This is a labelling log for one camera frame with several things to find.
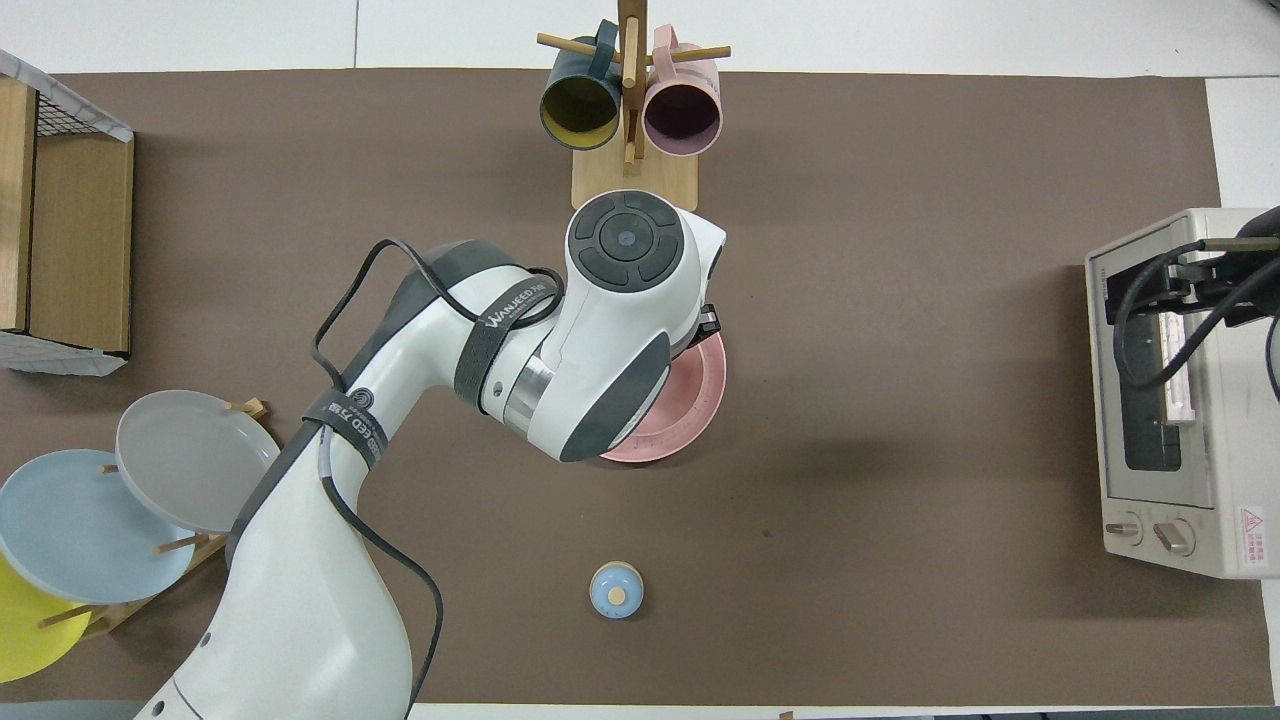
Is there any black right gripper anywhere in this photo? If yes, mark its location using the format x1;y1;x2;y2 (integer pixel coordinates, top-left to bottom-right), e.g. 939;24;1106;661
1165;205;1280;323

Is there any pink plate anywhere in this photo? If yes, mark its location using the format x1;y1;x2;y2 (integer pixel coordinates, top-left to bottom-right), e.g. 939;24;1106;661
600;330;728;464

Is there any wooden mug tree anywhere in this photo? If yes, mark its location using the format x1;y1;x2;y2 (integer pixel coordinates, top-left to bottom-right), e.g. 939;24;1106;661
537;0;731;216

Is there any beige toaster oven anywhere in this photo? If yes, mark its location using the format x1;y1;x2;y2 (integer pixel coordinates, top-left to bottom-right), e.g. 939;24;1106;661
1085;207;1280;581

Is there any pale pink mug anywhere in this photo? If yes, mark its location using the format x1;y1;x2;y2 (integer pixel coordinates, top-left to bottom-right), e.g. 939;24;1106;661
643;25;723;158

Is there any brown table mat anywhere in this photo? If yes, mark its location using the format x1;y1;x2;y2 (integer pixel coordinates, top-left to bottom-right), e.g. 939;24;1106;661
0;68;1273;707

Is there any dark teal mug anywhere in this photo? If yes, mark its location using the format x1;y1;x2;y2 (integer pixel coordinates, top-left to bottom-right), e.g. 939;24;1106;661
540;20;626;151

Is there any grey plate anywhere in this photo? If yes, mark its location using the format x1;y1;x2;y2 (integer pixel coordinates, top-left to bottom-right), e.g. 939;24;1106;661
116;390;283;534

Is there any wooden plate rack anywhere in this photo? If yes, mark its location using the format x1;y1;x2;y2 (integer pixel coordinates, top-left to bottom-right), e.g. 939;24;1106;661
40;398;271;641

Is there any light blue plate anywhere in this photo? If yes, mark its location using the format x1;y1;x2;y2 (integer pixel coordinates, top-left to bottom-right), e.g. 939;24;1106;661
0;449;198;605

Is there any yellow plate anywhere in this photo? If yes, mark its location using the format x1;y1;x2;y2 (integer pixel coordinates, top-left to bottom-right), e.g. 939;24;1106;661
0;555;96;684

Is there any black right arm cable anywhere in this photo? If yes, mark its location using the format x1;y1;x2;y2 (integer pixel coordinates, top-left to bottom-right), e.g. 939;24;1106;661
1112;238;1280;401

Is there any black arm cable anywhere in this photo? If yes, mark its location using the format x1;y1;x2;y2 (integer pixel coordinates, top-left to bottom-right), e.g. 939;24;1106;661
312;238;566;706
1112;238;1280;401

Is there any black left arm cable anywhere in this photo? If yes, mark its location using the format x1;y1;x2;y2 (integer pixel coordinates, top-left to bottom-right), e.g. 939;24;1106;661
312;238;566;706

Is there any wire and wood shelf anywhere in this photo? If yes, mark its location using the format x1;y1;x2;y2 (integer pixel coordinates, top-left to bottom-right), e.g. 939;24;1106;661
0;50;135;377

